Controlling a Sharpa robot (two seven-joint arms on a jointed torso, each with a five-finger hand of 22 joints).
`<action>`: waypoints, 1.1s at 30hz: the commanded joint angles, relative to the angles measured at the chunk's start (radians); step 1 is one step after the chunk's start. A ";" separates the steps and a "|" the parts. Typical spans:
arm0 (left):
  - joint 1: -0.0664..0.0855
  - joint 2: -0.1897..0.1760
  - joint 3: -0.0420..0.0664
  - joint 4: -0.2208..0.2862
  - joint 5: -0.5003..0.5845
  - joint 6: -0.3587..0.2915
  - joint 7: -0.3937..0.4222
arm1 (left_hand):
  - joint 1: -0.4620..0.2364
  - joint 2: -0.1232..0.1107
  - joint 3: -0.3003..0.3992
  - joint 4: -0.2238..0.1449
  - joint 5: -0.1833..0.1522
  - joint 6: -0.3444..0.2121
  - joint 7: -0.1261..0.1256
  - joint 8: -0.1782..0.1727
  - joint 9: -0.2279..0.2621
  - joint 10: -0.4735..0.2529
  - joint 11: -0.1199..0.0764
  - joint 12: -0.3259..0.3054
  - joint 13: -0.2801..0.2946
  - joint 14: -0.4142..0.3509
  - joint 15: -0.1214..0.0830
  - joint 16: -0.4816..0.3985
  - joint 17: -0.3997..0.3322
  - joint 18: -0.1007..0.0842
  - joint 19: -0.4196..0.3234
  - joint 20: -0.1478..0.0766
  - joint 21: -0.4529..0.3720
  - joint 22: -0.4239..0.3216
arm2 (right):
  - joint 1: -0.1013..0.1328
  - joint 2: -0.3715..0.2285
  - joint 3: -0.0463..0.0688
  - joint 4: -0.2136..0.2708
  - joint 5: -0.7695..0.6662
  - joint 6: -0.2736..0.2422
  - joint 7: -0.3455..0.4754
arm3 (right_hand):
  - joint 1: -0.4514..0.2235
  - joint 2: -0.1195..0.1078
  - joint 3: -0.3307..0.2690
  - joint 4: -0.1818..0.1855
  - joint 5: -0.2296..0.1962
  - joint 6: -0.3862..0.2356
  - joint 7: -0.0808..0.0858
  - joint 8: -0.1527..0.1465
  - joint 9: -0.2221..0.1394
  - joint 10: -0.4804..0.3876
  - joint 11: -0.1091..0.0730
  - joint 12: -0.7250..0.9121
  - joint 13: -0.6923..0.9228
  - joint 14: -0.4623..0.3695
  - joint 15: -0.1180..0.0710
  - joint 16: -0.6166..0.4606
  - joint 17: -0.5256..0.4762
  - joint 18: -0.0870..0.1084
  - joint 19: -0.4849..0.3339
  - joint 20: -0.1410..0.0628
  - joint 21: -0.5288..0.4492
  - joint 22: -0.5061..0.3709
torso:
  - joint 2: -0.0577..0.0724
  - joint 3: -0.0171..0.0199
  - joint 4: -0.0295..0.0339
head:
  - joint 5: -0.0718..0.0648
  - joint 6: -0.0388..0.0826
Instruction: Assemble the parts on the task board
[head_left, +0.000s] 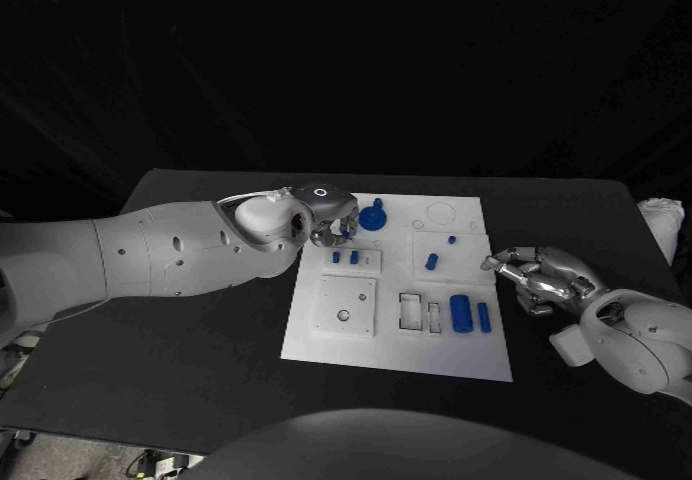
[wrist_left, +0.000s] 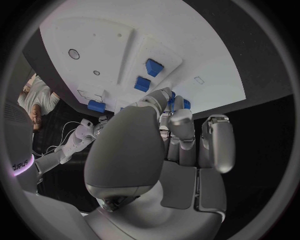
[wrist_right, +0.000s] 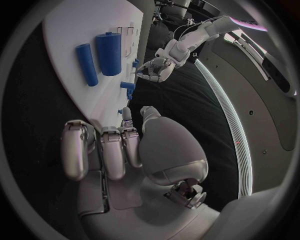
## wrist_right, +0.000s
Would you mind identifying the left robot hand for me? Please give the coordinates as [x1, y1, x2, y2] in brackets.
[136, 57, 176, 83]

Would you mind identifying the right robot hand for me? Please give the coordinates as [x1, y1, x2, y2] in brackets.
[60, 105, 222, 240]

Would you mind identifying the white task board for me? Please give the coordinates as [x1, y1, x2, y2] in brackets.
[41, 0, 146, 130]

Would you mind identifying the long thick blue cylinder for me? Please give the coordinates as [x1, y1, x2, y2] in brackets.
[95, 32, 123, 77]

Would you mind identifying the long thin blue cylinder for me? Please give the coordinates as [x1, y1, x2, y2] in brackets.
[75, 43, 100, 87]

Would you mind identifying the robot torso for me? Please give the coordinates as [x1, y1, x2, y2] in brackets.
[186, 0, 299, 200]

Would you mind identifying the white cable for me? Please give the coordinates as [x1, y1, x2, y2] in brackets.
[172, 15, 226, 41]

